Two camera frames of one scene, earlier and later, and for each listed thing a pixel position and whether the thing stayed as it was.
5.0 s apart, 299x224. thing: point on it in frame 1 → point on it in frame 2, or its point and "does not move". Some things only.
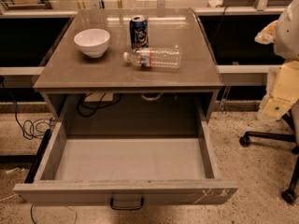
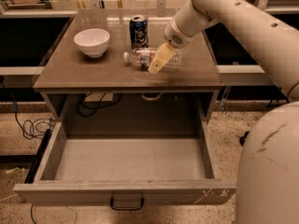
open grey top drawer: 161,169 does not move
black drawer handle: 126,208 does not move
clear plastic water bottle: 155,57 does not move
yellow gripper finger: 282,91 → 177,35
